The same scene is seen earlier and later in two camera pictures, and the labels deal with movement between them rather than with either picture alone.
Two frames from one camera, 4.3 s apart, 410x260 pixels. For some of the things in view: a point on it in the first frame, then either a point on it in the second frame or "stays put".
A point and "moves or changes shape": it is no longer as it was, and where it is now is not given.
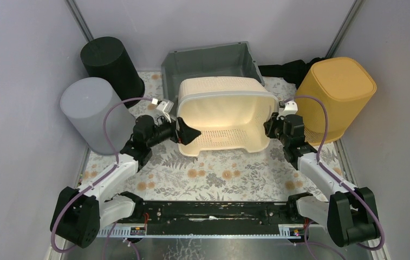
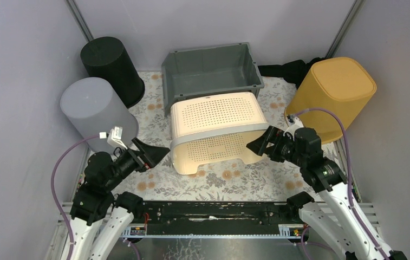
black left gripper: x=178 y=130 → x=142 y=160
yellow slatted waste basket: x=342 y=85 stays put
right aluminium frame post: x=345 y=28 stays put
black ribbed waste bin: x=107 y=58 stays put
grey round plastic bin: x=86 y=102 stays put
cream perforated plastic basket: x=229 y=111 moves or changes shape
